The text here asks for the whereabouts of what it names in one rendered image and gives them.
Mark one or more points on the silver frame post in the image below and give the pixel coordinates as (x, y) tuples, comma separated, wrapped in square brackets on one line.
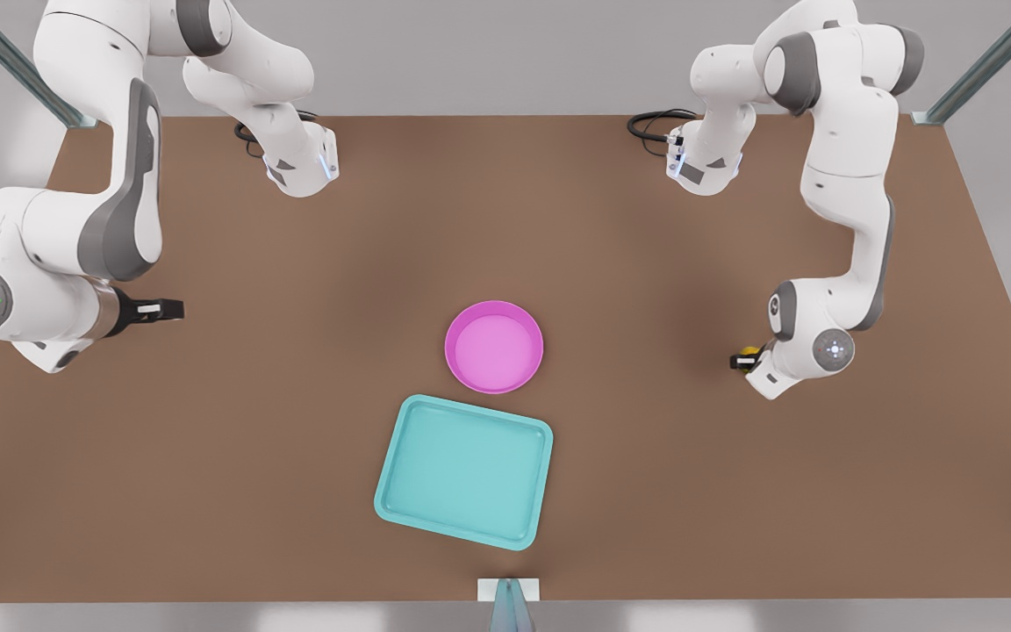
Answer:
[(14, 60), (508, 604), (988, 61)]

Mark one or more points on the pink round plate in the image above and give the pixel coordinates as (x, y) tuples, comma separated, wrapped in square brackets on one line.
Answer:
[(494, 348)]

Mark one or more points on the teal rectangular tray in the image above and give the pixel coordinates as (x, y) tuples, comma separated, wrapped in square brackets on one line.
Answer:
[(464, 471)]

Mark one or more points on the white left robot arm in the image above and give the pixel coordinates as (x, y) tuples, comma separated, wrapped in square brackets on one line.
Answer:
[(852, 149)]

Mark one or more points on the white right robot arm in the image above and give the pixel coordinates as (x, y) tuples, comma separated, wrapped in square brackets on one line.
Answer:
[(128, 202)]

